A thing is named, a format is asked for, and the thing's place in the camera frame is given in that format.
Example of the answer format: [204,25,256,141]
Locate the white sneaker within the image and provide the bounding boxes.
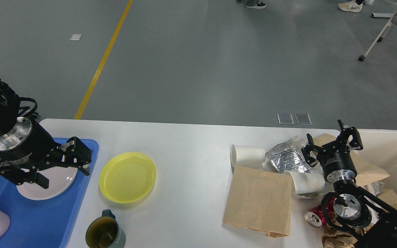
[337,0,363,13]

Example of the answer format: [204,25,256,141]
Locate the white rolling stand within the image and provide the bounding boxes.
[358,0,397,62]

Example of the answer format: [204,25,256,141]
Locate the yellow plastic plate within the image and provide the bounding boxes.
[98,152,156,204]

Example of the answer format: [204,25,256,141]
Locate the brown paper bag on bin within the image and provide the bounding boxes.
[313,133,390,186]

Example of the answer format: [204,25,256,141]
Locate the upright-lying white paper cup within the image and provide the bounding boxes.
[230,144,266,170]

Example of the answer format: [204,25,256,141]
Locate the crumpled silver foil bag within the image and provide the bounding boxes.
[265,136,323,174]

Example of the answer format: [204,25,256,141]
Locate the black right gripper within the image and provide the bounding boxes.
[301,120,363,183]

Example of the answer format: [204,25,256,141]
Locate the crushed red soda can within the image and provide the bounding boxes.
[304,201,336,229]

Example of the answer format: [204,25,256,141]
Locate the crumpled brown paper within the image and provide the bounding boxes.
[322,225,357,248]

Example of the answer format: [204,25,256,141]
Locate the black sneaker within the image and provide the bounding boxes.
[245,0,267,9]

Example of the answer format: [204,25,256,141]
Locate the blue plastic tray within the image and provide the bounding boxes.
[0,137,100,248]

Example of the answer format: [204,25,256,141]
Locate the right floor socket cover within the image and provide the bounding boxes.
[295,113,312,125]

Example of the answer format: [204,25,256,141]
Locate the white round plate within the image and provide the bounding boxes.
[16,167,78,200]

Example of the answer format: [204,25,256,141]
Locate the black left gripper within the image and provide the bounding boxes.
[0,117,92,189]

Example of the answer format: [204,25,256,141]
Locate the crushed white paper cup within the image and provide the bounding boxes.
[285,170,325,195]

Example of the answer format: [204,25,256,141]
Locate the left floor socket cover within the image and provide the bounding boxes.
[277,113,295,125]

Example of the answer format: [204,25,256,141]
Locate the floor socket cover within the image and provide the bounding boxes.
[277,113,295,125]
[295,113,312,125]

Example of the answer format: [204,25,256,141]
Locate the flat brown paper bag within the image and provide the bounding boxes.
[223,166,293,238]

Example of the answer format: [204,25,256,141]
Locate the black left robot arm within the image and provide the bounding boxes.
[0,78,92,189]

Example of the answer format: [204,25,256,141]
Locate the dark green mug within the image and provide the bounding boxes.
[85,209,126,248]

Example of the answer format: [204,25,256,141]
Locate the brown paper inside bin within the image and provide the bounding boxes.
[376,188,397,210]

